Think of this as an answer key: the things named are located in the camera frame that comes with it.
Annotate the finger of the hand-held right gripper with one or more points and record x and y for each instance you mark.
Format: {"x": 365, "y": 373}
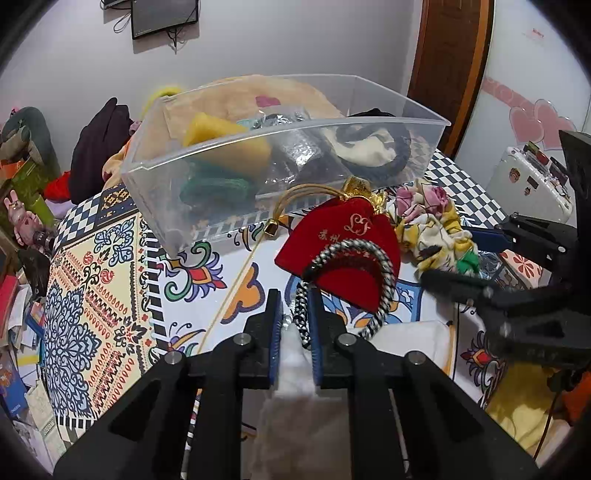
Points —
{"x": 461, "y": 285}
{"x": 531, "y": 233}

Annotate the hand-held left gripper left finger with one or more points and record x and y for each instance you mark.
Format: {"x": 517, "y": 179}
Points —
{"x": 276, "y": 323}

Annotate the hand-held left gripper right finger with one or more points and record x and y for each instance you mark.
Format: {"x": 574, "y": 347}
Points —
{"x": 316, "y": 337}

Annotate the white cloth bag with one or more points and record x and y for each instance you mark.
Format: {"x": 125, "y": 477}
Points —
{"x": 291, "y": 369}

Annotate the clear plastic box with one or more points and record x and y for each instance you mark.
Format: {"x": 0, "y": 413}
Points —
{"x": 152, "y": 194}

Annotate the white suitcase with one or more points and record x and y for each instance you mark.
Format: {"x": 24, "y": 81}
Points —
{"x": 521, "y": 184}

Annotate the floral fabric scrunchie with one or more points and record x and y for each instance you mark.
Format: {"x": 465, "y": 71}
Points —
{"x": 438, "y": 230}

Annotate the red velvet pouch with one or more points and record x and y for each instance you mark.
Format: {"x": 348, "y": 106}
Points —
{"x": 351, "y": 240}

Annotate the yellow cloth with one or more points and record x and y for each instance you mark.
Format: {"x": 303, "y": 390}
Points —
{"x": 517, "y": 410}

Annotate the green knitted cloth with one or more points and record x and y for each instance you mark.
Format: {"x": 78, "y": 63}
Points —
{"x": 212, "y": 184}

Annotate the cream cloth pouch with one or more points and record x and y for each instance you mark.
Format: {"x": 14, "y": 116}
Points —
{"x": 364, "y": 150}

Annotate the wooden door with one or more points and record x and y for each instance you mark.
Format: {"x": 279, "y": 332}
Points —
{"x": 450, "y": 69}

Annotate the silver foil pouch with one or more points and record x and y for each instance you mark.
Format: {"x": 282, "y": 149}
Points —
{"x": 295, "y": 152}

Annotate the patterned tablecloth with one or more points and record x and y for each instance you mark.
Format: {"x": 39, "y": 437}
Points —
{"x": 106, "y": 277}

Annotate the yellow sponge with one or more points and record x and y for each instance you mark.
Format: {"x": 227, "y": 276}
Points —
{"x": 217, "y": 134}

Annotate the beige cloth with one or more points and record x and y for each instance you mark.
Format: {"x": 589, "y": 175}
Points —
{"x": 221, "y": 99}

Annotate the dark garment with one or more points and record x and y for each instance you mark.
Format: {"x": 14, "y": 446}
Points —
{"x": 99, "y": 147}

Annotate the red cloth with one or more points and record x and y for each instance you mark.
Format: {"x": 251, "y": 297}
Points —
{"x": 57, "y": 187}

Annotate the pile of books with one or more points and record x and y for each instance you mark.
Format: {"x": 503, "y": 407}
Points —
{"x": 18, "y": 346}

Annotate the yellow fuzzy toy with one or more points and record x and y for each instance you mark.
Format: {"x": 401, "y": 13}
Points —
{"x": 159, "y": 92}

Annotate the pink rabbit plush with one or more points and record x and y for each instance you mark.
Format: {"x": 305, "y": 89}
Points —
{"x": 21, "y": 214}

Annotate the grey green plush toy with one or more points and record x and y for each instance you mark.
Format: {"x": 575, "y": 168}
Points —
{"x": 27, "y": 134}

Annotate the pink heart wall sticker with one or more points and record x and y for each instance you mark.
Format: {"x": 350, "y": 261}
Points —
{"x": 540, "y": 124}

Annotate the black wall monitor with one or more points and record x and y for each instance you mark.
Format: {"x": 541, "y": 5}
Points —
{"x": 164, "y": 16}

